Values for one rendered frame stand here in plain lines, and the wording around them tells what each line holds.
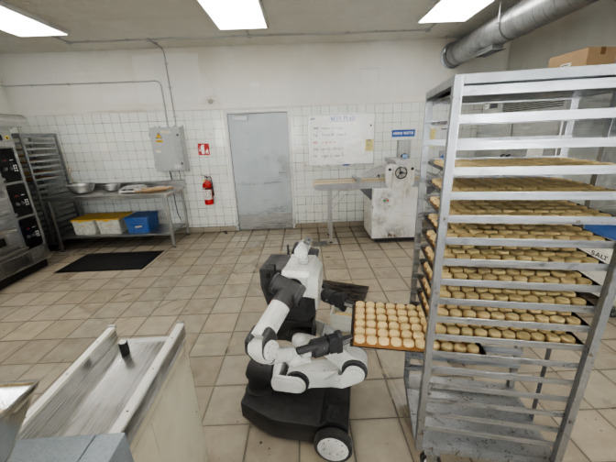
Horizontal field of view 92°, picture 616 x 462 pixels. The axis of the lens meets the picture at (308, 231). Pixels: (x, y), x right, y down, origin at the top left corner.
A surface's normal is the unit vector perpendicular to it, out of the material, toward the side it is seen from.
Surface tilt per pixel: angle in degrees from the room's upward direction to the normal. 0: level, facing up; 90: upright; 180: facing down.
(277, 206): 90
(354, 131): 90
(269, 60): 90
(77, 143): 90
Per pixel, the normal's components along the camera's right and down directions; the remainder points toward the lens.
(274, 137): 0.02, 0.31
